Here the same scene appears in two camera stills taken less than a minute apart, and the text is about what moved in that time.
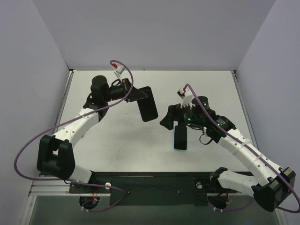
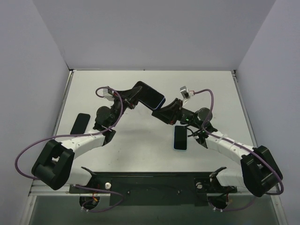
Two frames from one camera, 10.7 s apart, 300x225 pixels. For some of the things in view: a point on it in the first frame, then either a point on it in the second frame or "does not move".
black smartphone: x=147 y=106 → x=150 y=97
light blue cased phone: x=180 y=138 does not move
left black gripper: x=128 y=91 → x=126 y=99
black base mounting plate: x=153 y=189 does not move
